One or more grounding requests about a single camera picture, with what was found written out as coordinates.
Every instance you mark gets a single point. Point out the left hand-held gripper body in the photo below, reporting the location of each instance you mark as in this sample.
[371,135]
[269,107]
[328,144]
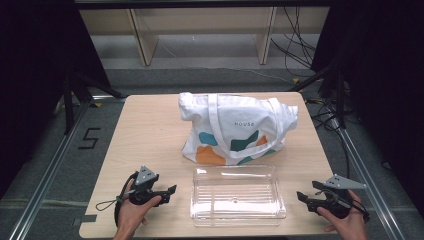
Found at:
[144,186]

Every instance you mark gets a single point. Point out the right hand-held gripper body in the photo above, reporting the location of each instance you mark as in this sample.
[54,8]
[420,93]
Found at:
[338,203]

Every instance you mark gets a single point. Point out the clear plastic tray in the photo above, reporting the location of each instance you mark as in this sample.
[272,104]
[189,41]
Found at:
[236,196]

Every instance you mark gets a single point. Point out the white printed tote bag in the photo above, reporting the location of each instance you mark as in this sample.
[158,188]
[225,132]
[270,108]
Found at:
[233,116]

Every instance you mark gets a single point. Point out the person's right hand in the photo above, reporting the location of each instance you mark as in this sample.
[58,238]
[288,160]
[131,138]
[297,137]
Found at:
[351,228]

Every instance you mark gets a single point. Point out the person's left hand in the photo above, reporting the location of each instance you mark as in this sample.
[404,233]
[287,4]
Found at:
[131,216]

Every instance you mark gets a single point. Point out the black metal stand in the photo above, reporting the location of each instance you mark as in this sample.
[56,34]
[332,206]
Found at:
[70,100]
[338,96]

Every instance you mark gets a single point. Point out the yellow tape piece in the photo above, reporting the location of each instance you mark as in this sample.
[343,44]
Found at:
[97,104]
[295,80]

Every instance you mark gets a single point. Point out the black curtain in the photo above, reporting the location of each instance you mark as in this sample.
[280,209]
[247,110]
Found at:
[30,83]
[383,83]

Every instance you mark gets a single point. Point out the aluminium floor rail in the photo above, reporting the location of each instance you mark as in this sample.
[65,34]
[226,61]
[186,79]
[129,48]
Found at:
[370,186]
[50,166]

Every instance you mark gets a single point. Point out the light wooden desk frame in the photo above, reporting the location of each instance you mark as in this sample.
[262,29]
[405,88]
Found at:
[146,36]

